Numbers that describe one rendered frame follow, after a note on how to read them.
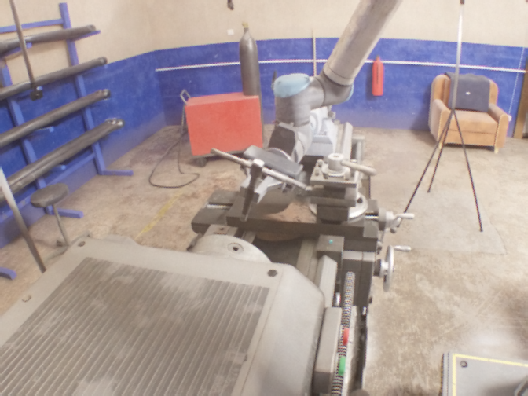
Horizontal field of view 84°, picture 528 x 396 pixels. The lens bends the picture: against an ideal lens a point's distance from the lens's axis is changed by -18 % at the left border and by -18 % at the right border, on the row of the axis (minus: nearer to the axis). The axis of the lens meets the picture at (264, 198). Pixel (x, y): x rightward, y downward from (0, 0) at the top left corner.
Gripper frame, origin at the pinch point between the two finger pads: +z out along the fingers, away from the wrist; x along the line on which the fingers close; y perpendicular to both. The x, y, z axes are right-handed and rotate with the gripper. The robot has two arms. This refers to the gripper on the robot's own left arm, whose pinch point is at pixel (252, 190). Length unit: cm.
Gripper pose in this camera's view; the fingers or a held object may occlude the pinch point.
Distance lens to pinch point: 71.6
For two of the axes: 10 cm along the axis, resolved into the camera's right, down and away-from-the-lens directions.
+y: -2.3, 7.8, 5.9
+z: -3.6, 4.9, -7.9
